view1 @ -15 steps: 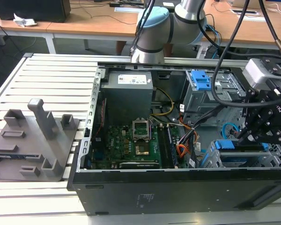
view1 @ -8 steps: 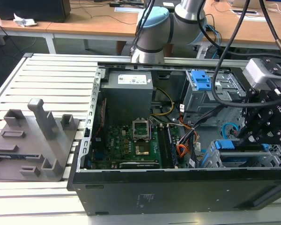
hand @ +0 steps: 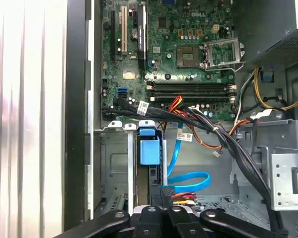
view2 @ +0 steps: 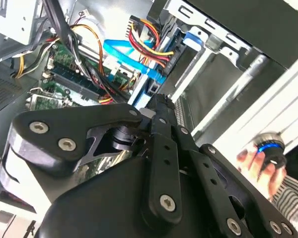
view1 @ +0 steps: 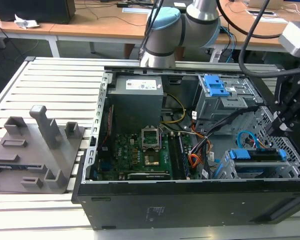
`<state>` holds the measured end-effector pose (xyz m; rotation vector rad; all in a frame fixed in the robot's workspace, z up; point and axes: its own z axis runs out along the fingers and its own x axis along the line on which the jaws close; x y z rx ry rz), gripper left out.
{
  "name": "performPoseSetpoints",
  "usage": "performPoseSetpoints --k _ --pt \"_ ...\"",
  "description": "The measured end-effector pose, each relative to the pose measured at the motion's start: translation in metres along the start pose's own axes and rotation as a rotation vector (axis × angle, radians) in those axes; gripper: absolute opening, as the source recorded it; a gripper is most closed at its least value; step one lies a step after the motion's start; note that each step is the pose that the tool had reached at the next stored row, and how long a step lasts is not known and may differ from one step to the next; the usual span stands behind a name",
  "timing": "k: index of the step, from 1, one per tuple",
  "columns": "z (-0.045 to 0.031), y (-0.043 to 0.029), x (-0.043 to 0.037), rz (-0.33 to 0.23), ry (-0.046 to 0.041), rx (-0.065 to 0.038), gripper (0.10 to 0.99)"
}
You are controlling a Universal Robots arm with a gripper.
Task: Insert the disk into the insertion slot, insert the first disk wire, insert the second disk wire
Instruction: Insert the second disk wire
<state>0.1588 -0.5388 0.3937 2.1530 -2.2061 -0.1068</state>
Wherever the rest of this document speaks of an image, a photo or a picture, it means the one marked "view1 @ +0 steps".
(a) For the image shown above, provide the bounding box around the grey power supply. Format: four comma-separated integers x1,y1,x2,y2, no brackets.
106,75,164,127

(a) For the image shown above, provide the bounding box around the black RAM slot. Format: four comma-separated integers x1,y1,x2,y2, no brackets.
167,133,184,180

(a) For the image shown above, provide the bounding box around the blue wire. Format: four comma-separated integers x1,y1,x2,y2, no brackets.
236,129,261,151

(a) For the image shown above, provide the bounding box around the white paper sheet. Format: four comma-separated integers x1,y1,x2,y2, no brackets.
121,7,154,15
253,15,290,25

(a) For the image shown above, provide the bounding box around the blue cable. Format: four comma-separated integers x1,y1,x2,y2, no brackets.
219,26,238,63

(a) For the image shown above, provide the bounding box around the hard disk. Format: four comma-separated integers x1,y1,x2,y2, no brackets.
229,147,288,180

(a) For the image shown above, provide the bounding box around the metal disk bay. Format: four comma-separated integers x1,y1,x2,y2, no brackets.
211,104,300,180

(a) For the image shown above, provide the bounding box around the black PC case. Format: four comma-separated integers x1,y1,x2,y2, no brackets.
71,65,300,231

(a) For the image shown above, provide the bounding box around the black graphics card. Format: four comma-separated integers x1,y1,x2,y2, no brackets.
126,171,171,181

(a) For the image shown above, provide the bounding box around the black wire bundle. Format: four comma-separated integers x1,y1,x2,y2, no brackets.
189,105,262,162

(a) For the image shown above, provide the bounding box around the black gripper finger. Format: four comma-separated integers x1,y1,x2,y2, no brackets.
266,109,296,137

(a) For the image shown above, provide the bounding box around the red wire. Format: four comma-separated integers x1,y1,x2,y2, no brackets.
101,104,115,146

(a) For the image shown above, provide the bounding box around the orange wire bundle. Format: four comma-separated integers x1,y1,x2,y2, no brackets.
188,139,214,174

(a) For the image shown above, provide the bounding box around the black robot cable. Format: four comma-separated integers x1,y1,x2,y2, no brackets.
216,0,300,77

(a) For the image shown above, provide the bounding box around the green motherboard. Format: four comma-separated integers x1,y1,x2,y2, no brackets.
97,132,192,181

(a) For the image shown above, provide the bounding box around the wooden desk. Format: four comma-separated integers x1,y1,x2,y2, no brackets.
0,0,300,60

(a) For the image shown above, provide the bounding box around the grey metal drive cage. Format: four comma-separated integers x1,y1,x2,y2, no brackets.
193,74,265,129

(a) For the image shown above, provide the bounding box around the grey parts rack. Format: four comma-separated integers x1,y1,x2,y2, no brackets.
0,104,86,195

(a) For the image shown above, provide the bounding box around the yellow wire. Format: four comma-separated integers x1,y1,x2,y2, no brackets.
160,93,187,125

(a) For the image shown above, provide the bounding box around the RAM stick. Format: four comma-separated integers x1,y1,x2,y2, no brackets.
177,134,191,179

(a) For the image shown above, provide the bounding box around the blue plastic latch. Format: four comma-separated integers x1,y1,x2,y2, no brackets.
203,74,231,97

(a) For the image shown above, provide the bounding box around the crumpled white paper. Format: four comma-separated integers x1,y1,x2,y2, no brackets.
13,13,41,30

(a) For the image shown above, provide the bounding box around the metal socket cover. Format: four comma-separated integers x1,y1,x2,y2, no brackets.
141,126,162,152

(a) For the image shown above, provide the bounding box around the CPU socket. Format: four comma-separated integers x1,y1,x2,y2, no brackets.
143,152,163,168

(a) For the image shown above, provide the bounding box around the black box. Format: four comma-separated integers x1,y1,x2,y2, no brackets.
0,0,76,25

